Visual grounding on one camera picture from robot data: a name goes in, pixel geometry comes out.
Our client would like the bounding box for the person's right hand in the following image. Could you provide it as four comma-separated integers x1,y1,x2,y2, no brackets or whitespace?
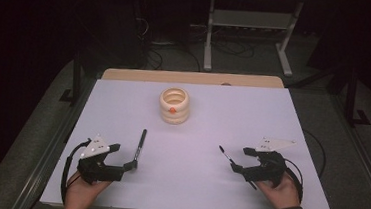
254,171,303,209

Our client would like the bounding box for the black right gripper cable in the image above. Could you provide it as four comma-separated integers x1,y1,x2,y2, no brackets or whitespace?
280,157,306,204

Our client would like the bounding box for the tangle of floor cables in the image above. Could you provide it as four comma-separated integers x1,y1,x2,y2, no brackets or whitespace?
132,16,258,78

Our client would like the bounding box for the black floor cable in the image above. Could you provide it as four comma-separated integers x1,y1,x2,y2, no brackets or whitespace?
297,128,329,181

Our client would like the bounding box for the black pen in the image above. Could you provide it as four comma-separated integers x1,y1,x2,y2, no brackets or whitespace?
133,128,148,164

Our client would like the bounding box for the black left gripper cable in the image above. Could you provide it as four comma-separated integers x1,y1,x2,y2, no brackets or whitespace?
59,136,92,207

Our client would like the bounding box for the black makeup brush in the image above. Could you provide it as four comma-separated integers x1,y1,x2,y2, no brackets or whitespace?
215,145,261,191

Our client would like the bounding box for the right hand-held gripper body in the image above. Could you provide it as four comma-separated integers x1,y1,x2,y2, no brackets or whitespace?
241,134,297,190

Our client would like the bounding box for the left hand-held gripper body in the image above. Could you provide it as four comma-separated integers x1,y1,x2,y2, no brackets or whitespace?
76,132,129,188

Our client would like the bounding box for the black metal stand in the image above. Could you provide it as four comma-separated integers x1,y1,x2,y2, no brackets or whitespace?
58,49,85,106
342,67,371,129

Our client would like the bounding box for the cream ribbed holder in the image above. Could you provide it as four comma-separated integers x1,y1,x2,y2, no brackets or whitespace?
157,85,192,127

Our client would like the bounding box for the metal floor rail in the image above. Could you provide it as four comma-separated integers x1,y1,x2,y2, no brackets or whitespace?
11,71,97,209
321,92,371,204

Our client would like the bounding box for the wooden table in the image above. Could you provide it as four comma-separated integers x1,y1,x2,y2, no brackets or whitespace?
101,62,286,95

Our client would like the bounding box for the white metal stand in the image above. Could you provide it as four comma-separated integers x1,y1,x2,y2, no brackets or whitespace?
201,0,305,79

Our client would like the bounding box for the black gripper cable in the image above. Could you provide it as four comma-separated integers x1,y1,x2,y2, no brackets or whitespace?
280,157,306,204
59,136,92,207

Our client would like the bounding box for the white table board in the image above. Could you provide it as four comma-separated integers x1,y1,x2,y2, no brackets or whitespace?
38,70,345,209

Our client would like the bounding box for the person's left hand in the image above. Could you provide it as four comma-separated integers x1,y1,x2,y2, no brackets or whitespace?
64,170,113,209

